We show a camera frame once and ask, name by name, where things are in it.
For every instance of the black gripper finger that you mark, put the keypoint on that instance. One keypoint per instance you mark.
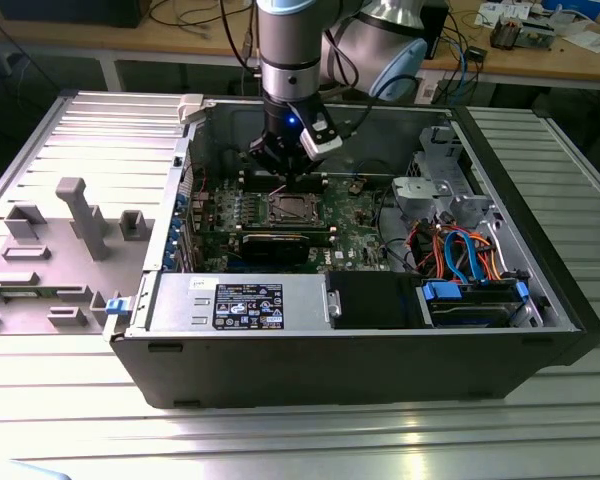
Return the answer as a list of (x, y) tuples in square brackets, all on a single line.
[(310, 167), (270, 157)]

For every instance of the silver CPU plate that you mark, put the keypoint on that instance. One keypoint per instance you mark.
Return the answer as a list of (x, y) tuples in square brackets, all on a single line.
[(295, 201)]

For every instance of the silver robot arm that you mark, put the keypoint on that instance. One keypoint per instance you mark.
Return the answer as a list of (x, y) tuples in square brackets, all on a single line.
[(290, 45)]

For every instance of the CPU socket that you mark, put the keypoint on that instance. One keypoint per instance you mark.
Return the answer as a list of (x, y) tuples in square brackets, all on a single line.
[(267, 220)]

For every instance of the round coin battery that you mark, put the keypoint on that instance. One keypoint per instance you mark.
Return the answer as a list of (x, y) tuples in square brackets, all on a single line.
[(356, 189)]

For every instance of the green motherboard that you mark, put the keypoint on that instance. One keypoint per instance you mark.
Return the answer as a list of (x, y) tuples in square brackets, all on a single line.
[(352, 240)]

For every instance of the black graphics card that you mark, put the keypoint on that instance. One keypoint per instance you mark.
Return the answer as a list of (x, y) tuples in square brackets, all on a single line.
[(275, 250)]

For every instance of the grey plastic case latch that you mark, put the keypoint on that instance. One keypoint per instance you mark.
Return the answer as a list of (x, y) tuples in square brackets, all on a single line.
[(190, 107)]

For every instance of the blue card retention clip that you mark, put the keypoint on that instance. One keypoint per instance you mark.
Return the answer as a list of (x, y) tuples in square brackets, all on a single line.
[(168, 261), (181, 201), (172, 245), (177, 223)]

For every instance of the grey metal drive cage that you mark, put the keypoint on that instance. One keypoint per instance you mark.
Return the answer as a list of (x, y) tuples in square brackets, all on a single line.
[(420, 192)]

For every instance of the white socket box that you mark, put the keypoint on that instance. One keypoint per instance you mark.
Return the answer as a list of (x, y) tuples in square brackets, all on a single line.
[(427, 92)]

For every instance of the grey power supply unit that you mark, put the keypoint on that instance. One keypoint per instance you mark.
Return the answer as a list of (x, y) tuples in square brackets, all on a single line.
[(180, 305)]

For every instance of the tall black box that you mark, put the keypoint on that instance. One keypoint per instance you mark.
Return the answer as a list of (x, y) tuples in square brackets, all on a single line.
[(437, 32)]

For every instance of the hard disk in blue carrier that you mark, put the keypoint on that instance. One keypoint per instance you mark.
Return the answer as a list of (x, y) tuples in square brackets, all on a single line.
[(440, 291)]

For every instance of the small black adapter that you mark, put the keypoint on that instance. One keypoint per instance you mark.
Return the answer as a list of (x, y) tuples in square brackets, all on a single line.
[(477, 54)]

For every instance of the black PC case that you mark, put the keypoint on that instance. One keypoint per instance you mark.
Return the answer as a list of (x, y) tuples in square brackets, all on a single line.
[(330, 370)]

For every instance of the blue case latch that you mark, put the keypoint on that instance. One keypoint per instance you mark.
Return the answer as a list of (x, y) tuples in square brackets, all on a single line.
[(117, 306)]

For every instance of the small white paper sheet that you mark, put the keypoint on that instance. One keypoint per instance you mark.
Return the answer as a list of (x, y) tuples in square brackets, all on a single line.
[(487, 14)]

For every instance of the finned metal cooler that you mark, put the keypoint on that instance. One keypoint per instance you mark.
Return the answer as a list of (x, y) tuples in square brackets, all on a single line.
[(504, 32)]

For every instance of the wide black box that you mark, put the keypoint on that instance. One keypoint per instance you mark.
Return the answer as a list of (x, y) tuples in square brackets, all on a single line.
[(70, 12)]

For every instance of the wooden workbench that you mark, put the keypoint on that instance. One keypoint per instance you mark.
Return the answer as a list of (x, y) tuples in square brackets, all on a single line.
[(530, 65)]

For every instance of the grey parts rack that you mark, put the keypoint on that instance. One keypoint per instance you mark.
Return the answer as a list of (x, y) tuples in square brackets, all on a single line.
[(50, 270)]

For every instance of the grey electronic device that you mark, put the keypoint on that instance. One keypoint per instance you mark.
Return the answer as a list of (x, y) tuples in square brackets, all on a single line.
[(535, 36)]

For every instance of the green RAM stick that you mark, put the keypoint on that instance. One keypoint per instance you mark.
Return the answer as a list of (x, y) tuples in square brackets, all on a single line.
[(22, 295)]

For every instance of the blue plastic box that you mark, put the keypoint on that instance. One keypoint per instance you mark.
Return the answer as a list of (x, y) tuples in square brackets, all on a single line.
[(575, 6)]

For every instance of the white paper sheets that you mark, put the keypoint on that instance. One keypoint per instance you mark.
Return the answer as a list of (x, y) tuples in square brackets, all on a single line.
[(595, 42)]

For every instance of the pale blue teach pendant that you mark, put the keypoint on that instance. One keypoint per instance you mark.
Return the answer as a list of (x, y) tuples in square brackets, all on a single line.
[(35, 472)]

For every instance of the white camera box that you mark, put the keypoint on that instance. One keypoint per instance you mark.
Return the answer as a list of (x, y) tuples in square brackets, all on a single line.
[(320, 147)]

